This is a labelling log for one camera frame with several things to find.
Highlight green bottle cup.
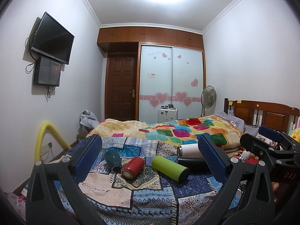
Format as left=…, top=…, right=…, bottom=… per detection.
left=151, top=155, right=190, bottom=183

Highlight black cup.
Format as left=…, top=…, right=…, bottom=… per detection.
left=177, top=157, right=207, bottom=169

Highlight white cup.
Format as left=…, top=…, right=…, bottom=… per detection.
left=177, top=144, right=202, bottom=158

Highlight dark teal cup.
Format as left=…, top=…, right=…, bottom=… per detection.
left=104, top=147, right=122, bottom=173

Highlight red cup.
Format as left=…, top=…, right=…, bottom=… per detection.
left=121, top=156, right=145, bottom=180

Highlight yellow plush toy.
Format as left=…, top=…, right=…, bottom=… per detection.
left=291, top=122, right=300, bottom=143

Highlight grey pillow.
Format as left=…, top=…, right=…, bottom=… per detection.
left=215, top=111, right=245, bottom=132

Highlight wooden headboard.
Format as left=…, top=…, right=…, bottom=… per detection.
left=224, top=98, right=299, bottom=133

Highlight standing fan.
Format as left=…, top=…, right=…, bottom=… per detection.
left=201, top=85, right=217, bottom=117

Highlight colourful quilt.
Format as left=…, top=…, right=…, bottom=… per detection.
left=87, top=115, right=244, bottom=149

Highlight yellow foam tube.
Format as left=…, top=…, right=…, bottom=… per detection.
left=34, top=121, right=71, bottom=161

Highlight white appliance box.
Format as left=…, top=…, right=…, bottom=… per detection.
left=157, top=104, right=178, bottom=123

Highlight blue patchwork cloth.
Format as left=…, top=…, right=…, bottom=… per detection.
left=79, top=137, right=222, bottom=224

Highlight grey clothes pile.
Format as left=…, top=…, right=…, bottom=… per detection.
left=79, top=109, right=99, bottom=134

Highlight sliding wardrobe with hearts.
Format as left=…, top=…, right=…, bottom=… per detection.
left=138, top=45, right=204, bottom=123

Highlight brown wooden door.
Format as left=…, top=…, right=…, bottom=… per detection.
left=105, top=52, right=137, bottom=121

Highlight upper wooden cabinets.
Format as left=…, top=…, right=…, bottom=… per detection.
left=97, top=26, right=204, bottom=52

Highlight black wall box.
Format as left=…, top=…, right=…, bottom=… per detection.
left=33, top=56, right=61, bottom=87

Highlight wall television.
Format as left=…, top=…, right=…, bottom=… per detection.
left=30, top=12, right=75, bottom=65

